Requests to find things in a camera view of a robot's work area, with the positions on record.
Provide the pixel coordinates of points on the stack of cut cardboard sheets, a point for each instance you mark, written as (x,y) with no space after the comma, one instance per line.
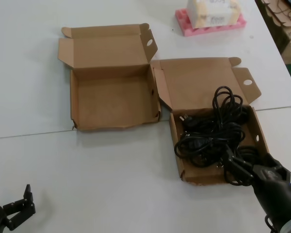
(274,17)

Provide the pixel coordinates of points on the white and yellow package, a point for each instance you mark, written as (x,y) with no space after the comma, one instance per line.
(213,14)

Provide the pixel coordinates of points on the empty open cardboard box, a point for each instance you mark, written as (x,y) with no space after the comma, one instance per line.
(111,97)

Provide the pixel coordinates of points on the pink foam tray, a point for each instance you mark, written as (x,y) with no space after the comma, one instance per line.
(184,26)

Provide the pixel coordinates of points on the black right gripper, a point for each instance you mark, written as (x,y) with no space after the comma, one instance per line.
(271,173)

